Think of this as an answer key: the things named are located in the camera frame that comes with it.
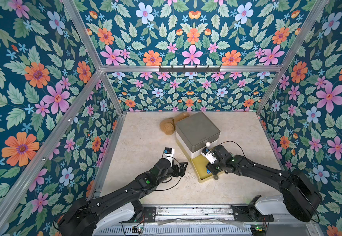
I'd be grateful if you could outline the grey three-drawer cabinet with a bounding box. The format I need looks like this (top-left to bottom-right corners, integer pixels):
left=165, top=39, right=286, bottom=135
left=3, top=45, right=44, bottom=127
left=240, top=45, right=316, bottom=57
left=175, top=112, right=221, bottom=159

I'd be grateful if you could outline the yellow bottom drawer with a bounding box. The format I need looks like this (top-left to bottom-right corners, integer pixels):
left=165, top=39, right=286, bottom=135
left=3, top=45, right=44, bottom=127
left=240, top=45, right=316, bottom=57
left=176, top=140, right=219, bottom=183

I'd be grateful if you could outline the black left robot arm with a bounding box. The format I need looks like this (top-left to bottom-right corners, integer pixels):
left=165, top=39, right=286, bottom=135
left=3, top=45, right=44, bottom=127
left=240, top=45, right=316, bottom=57
left=58, top=158, right=188, bottom=236

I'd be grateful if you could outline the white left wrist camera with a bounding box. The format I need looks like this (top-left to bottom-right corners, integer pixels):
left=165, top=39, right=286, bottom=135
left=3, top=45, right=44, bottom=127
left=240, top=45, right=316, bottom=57
left=162, top=147, right=175, bottom=166

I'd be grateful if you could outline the brown plush teddy bear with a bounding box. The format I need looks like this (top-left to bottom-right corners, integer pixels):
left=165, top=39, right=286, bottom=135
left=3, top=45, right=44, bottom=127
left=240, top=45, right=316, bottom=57
left=160, top=112, right=190, bottom=135

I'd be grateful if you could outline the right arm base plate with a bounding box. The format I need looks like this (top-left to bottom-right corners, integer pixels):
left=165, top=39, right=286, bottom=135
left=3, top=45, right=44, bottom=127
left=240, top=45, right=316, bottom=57
left=231, top=195, right=274, bottom=222

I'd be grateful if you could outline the aluminium front rail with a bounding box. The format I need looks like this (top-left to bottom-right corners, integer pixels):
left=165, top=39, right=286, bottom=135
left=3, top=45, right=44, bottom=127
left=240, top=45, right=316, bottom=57
left=96, top=205, right=323, bottom=236

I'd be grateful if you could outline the white drawer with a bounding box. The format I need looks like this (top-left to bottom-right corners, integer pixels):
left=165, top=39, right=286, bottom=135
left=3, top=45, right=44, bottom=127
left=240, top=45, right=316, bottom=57
left=176, top=132, right=204, bottom=158

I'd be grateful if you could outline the black wall hook rack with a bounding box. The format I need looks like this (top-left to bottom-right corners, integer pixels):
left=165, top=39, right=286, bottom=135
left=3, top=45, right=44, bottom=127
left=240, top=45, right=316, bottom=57
left=158, top=65, right=221, bottom=73

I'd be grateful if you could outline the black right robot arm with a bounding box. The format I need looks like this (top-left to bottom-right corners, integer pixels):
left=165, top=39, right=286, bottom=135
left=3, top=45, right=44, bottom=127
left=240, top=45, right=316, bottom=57
left=201, top=145, right=322, bottom=222

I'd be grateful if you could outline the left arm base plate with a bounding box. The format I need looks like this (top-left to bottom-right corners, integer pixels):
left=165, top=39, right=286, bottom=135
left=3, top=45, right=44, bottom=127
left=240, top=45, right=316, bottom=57
left=129, top=204, right=157, bottom=224

